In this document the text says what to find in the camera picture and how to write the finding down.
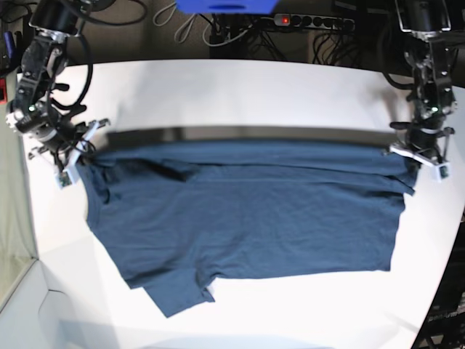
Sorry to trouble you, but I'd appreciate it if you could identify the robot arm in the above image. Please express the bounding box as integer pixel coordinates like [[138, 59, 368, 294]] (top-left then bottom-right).
[[390, 1, 457, 163], [6, 1, 94, 157]]

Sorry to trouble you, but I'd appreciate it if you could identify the blue object at left edge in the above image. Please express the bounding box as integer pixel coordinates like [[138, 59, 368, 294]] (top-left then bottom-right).
[[3, 31, 16, 60]]

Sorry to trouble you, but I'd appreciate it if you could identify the blue box overhead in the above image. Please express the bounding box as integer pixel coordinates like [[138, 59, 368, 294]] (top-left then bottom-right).
[[176, 0, 278, 14]]

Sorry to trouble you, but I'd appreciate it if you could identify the red object at left edge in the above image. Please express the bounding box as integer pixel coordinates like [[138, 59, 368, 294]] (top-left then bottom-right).
[[0, 78, 8, 105]]

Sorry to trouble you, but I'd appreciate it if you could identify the black power strip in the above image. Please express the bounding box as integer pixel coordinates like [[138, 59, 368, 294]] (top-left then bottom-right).
[[272, 13, 355, 32]]

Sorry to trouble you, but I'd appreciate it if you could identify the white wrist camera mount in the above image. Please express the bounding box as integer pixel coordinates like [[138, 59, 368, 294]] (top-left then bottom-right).
[[28, 119, 110, 189], [385, 137, 452, 182]]

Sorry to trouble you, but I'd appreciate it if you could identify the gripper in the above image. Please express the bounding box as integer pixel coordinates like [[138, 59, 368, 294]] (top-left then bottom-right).
[[36, 127, 89, 156], [390, 121, 454, 156]]

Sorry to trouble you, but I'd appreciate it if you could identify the dark blue t-shirt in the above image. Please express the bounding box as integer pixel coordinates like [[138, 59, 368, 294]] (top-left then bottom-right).
[[78, 140, 417, 317]]

